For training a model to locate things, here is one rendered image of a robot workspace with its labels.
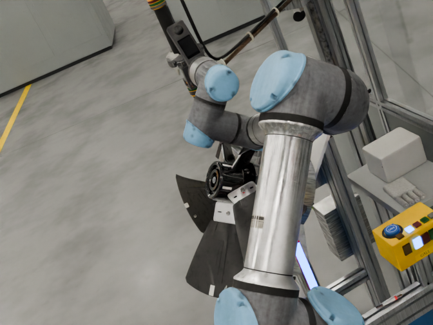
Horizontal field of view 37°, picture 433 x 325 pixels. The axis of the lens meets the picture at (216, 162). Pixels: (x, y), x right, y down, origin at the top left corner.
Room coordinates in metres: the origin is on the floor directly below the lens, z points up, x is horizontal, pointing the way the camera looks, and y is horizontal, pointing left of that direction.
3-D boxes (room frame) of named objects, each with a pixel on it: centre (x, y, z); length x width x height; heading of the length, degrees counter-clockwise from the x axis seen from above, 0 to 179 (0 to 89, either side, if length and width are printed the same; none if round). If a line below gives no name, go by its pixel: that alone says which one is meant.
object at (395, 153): (1.96, -0.58, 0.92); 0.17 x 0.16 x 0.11; 99
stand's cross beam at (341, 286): (1.84, -0.23, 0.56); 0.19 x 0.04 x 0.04; 99
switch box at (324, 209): (1.95, -0.33, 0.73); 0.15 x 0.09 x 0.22; 99
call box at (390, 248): (1.37, -0.39, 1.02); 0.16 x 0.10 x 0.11; 99
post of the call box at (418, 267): (1.37, -0.39, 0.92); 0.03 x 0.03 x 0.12; 9
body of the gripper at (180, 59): (1.57, -0.05, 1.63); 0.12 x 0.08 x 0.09; 9
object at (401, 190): (1.77, -0.52, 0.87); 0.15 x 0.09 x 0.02; 4
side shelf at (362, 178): (1.88, -0.56, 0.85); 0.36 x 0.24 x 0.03; 9
